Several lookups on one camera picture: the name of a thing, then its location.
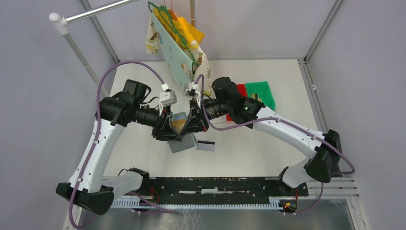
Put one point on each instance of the gold printed card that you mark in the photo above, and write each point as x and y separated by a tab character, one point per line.
178	124

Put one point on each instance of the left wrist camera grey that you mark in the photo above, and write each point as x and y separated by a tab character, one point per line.
166	98

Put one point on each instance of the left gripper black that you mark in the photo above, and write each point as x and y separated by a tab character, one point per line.
164	134

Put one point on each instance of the mint cartoon print garment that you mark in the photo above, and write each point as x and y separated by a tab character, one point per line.
180	64

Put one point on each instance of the cream cartoon print garment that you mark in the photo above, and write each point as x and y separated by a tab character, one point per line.
204	69

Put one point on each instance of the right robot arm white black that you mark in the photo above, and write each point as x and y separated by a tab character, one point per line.
322	150

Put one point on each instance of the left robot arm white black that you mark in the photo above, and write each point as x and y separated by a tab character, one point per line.
86	188

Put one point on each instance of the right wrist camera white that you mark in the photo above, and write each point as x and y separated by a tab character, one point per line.
192	90

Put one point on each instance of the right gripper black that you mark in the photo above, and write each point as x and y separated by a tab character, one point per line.
197	122

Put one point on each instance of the grey white striped card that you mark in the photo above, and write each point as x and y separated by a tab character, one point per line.
204	145

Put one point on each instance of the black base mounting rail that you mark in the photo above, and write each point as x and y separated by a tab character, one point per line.
217	190

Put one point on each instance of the green clothes hanger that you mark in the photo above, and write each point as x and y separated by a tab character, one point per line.
152	46

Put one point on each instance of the red plastic bin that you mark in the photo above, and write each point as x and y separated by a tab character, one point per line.
235	103

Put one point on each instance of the yellow garment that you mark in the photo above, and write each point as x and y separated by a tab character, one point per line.
188	37

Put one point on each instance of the green plastic bin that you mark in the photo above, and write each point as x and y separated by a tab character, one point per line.
261	91

